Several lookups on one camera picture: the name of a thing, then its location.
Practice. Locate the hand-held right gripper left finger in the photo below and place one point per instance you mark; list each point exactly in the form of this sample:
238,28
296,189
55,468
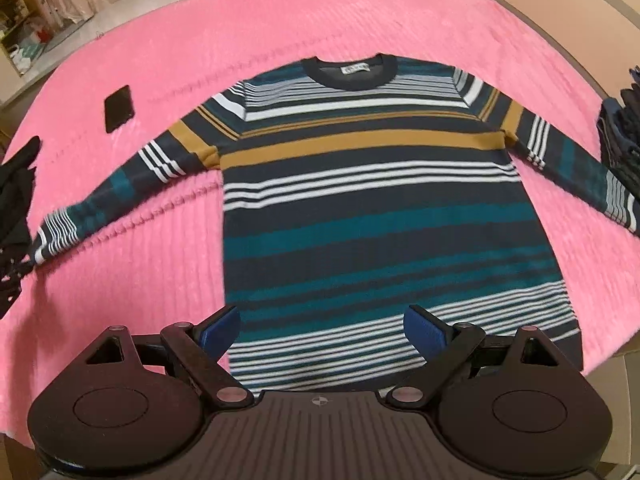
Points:
220,332

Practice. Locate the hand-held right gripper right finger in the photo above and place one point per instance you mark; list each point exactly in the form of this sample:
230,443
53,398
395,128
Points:
425,332

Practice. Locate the striped knit sweater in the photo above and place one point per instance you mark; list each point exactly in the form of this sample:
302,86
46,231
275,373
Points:
375,200

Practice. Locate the black clothes pile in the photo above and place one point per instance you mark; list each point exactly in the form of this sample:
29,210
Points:
12,185

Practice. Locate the stack of folded dark clothes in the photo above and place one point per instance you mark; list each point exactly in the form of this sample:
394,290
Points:
622,135

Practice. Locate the black smartphone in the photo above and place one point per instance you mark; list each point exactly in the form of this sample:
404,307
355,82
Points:
119,109

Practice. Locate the pink bed blanket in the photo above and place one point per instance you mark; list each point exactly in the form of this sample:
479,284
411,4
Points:
150,50

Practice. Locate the white plastic bag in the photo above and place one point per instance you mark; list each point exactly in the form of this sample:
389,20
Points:
25,57

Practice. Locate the wooden shelf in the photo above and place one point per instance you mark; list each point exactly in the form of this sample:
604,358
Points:
15,15

